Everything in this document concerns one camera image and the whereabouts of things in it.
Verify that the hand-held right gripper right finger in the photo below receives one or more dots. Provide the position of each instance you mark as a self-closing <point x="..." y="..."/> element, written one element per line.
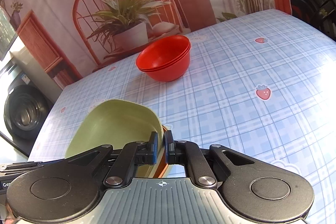
<point x="169" y="148"/>

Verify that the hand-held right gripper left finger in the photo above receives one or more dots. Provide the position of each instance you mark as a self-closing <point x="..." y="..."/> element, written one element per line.
<point x="152" y="148"/>

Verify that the window with dark frame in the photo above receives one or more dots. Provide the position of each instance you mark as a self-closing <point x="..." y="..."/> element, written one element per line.
<point x="6" y="35"/>

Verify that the washing machine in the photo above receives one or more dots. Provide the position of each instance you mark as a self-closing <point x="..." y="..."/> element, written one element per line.
<point x="23" y="111"/>

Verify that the orange plate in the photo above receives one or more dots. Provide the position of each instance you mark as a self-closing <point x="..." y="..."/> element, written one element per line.
<point x="163" y="170"/>

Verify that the red bowl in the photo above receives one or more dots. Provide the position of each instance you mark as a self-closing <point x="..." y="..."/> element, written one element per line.
<point x="187" y="48"/>
<point x="168" y="70"/>
<point x="162" y="53"/>

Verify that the plaid strawberry tablecloth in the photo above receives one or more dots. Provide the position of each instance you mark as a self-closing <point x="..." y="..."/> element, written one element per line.
<point x="236" y="95"/>

